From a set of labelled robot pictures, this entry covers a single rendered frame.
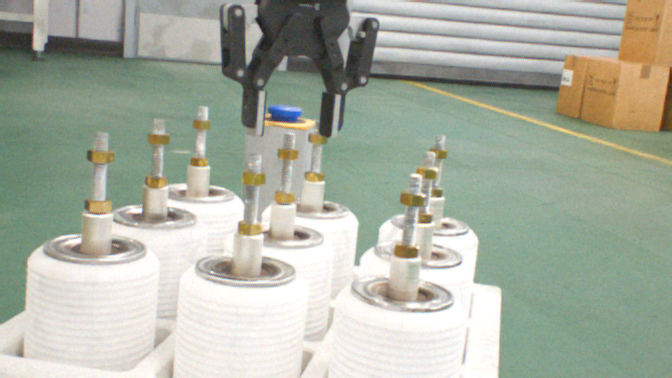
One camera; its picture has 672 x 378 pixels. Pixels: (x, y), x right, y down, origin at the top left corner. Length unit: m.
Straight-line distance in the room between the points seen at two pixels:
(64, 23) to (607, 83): 3.12
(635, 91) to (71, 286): 4.03
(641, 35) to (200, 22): 2.63
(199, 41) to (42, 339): 5.25
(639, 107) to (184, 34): 2.77
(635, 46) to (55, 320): 4.20
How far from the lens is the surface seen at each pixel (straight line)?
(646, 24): 4.71
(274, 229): 0.81
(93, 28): 5.91
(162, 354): 0.74
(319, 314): 0.81
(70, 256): 0.72
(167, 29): 5.92
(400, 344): 0.65
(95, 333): 0.72
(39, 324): 0.73
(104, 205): 0.73
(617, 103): 4.55
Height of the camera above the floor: 0.45
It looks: 11 degrees down
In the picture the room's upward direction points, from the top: 6 degrees clockwise
